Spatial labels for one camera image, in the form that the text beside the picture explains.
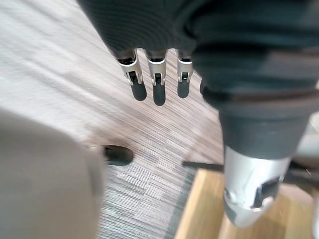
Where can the silver robot leg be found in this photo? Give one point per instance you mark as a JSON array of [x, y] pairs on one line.
[[45, 179]]

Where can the wooden shoe rack black frame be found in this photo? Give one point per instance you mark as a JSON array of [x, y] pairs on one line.
[[204, 206]]

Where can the dark robot foot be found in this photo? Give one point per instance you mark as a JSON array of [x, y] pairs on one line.
[[119, 155]]

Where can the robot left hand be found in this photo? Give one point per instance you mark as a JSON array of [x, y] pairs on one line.
[[249, 74]]

